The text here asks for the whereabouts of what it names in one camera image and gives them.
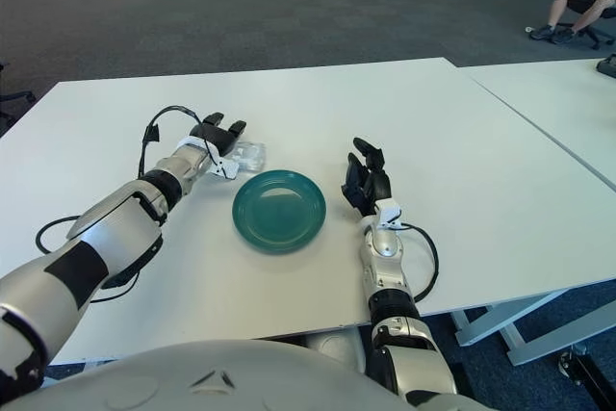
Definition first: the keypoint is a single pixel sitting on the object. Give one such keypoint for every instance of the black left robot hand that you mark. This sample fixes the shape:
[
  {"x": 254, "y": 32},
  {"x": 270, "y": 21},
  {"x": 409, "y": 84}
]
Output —
[{"x": 214, "y": 134}]

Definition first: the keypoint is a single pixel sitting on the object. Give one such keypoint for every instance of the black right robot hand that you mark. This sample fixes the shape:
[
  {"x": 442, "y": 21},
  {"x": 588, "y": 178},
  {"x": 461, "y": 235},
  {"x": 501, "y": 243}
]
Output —
[{"x": 373, "y": 185}]

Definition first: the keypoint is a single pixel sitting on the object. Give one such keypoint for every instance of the clear plastic water bottle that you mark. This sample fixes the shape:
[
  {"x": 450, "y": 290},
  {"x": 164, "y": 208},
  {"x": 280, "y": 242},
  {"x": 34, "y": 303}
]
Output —
[{"x": 252, "y": 156}]

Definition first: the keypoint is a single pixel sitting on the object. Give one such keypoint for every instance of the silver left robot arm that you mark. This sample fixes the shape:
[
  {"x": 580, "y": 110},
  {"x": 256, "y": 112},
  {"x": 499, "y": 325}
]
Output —
[{"x": 120, "y": 228}]

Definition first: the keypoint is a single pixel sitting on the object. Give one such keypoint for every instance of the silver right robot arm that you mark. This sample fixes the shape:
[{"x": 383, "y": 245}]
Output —
[{"x": 387, "y": 271}]

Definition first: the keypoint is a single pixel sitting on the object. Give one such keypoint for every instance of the green round plate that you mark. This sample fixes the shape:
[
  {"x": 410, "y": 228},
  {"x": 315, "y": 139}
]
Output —
[{"x": 279, "y": 211}]

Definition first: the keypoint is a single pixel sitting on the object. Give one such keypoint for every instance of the black office chair with armrest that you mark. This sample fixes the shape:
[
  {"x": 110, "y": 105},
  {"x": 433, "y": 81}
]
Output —
[{"x": 17, "y": 97}]

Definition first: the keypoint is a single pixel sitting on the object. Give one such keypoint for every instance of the grey robot torso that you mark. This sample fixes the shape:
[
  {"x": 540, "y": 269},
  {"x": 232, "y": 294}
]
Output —
[{"x": 192, "y": 382}]

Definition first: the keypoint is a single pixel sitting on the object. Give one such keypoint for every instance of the black device on table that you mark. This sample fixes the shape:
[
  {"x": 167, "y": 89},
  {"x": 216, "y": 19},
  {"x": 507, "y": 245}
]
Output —
[{"x": 608, "y": 67}]

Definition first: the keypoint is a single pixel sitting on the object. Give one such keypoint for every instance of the black office chair under person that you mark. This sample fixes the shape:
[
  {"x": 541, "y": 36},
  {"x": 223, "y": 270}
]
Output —
[{"x": 581, "y": 6}]

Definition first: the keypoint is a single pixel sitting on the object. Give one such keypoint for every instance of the black stand with caster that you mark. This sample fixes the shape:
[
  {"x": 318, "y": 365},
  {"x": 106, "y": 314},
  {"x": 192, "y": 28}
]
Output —
[{"x": 589, "y": 372}]

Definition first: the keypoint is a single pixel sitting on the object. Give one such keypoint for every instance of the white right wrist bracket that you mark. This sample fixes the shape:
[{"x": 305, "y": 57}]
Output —
[{"x": 389, "y": 213}]

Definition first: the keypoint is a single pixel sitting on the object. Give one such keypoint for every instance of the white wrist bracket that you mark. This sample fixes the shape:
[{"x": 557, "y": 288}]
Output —
[
  {"x": 389, "y": 213},
  {"x": 227, "y": 168}
]

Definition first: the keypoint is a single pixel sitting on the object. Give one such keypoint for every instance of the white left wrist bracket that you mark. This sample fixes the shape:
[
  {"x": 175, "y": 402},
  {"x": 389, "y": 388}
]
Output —
[{"x": 227, "y": 168}]

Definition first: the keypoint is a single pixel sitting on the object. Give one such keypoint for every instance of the white table frame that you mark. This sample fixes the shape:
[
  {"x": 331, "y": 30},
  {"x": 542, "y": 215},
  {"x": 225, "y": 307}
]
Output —
[{"x": 481, "y": 329}]

